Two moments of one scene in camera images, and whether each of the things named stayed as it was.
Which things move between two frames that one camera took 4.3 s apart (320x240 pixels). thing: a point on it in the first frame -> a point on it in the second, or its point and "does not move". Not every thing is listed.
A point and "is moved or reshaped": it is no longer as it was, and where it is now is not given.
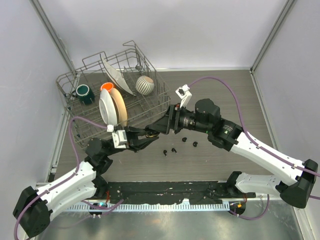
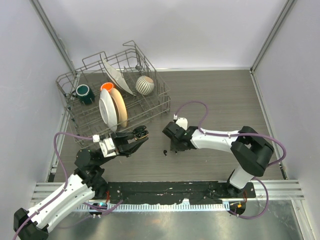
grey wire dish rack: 111,92 does not move
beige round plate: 121,111 does not move
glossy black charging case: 152,134 is moved or reshaped
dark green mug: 84,94 does not move
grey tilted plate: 116,75 does not move
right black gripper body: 174,113 -> 175,146
